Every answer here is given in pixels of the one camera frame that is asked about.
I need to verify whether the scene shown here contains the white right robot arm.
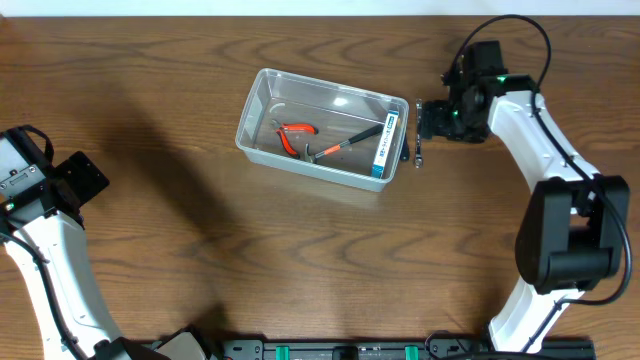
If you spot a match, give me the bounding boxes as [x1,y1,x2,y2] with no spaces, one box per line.
[417,41,632,354]

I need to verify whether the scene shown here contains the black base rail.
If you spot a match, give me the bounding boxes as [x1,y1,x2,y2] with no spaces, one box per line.
[149,325,597,360]

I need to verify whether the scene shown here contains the black yellow screwdriver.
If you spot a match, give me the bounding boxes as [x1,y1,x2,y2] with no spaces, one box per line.
[400,136,410,162]

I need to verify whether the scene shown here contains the silver combination wrench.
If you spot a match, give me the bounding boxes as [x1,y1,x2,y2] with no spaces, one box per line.
[414,98,423,168]

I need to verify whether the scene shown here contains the black handled small hammer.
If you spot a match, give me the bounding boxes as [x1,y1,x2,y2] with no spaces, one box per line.
[303,124,383,164]

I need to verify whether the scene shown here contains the clear plastic container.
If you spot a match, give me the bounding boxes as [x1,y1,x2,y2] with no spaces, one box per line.
[235,68,409,192]

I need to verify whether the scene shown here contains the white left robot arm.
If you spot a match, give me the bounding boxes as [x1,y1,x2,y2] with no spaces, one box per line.
[1,125,161,360]

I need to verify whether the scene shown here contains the blue white cardboard box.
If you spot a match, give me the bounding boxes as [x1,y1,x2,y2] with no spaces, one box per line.
[371,110,399,179]

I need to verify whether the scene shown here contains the red handled pliers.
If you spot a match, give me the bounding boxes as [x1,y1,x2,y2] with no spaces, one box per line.
[270,118,320,161]

